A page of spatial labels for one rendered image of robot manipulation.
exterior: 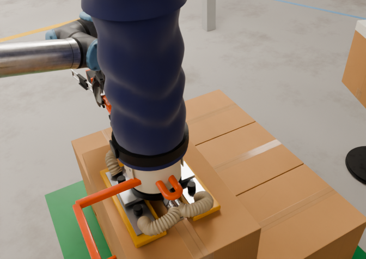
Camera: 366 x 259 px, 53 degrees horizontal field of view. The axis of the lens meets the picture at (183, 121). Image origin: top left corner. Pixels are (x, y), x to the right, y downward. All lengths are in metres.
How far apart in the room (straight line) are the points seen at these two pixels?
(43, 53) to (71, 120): 2.25
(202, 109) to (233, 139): 0.33
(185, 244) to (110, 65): 0.57
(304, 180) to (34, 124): 2.28
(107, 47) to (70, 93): 2.77
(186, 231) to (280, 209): 0.69
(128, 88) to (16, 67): 0.29
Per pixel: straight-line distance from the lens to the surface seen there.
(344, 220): 1.79
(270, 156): 1.98
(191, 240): 1.15
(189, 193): 1.21
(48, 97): 3.63
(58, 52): 1.05
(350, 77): 2.41
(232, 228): 1.17
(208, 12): 4.40
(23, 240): 2.52
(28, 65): 1.01
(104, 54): 0.87
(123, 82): 0.87
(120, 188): 1.10
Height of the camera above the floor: 1.90
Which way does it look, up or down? 39 degrees down
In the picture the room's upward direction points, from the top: 3 degrees counter-clockwise
